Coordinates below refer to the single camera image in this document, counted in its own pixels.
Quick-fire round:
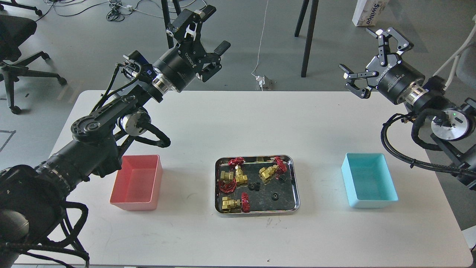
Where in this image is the metal tray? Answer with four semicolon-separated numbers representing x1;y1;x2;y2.
214;155;300;217

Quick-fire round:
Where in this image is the brass valve red handle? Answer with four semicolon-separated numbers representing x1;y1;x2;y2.
219;171;237;194

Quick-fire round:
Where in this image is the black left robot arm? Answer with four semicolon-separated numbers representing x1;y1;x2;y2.
1;5;231;268

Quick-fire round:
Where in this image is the black office chair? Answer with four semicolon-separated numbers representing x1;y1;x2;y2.
0;14;67;114

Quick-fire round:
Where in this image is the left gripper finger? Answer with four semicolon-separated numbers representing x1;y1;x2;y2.
167;5;216;42
196;41;231;83

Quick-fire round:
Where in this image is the white chair frame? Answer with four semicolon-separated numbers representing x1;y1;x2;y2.
433;15;476;90

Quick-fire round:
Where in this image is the black gear left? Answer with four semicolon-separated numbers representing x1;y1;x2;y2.
248;182;261;191

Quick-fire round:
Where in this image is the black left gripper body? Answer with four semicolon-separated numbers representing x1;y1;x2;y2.
153;39;209;93

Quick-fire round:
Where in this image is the white cardboard box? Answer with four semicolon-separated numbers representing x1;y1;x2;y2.
352;0;389;27

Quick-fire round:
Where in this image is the white cable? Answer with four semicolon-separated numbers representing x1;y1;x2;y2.
251;0;269;79

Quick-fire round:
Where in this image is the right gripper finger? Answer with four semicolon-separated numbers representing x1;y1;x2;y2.
366;27;414;67
338;64;380;99

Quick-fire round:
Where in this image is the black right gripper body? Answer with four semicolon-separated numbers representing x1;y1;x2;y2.
367;60;425;105

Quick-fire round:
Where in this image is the black gear right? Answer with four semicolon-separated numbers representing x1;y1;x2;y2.
277;173;287;184

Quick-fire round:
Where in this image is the black table leg left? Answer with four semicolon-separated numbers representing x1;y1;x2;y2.
161;0;181;49

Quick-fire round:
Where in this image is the black gear bottom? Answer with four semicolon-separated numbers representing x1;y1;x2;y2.
271;193;280;201

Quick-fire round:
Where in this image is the blue plastic box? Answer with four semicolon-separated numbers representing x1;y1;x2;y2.
341;153;399;208

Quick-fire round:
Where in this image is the floor cable bundle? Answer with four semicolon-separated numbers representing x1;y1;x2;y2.
43;0;209;22

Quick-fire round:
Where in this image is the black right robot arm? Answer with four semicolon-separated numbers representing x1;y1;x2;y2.
339;27;475;190

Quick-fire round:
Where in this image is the pink plastic box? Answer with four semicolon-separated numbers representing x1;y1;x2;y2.
109;154;163;211

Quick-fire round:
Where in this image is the brass valve top right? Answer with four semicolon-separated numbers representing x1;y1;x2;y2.
258;156;287;184

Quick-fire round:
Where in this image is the black gear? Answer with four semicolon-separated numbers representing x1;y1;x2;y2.
248;182;261;191
271;193;280;201
277;173;287;184

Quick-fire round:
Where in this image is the brass valve bottom left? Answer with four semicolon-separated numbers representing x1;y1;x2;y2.
221;193;250;213

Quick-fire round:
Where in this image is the black table leg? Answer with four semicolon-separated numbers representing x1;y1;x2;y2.
294;0;319;78
161;0;181;49

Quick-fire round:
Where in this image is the black table leg right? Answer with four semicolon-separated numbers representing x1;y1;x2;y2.
294;0;319;78

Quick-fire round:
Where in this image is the brass valve top middle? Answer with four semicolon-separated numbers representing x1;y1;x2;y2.
228;157;248;187

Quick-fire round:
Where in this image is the white power adapter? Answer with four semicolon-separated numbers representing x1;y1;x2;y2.
255;75;274;91

